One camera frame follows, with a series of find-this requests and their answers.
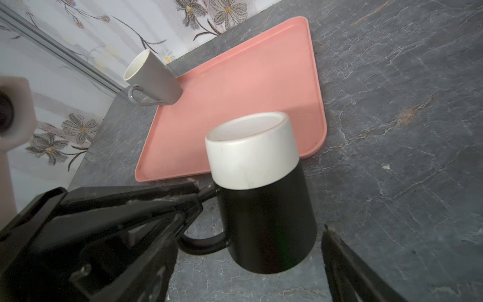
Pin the pink plastic tray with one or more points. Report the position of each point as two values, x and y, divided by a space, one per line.
274 71

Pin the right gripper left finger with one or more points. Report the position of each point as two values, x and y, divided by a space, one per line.
98 243

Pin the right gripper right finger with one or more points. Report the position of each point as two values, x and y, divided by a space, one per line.
349 277

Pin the black and white mug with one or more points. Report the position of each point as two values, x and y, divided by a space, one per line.
263 198

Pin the light grey mug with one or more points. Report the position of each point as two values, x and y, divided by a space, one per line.
148 75

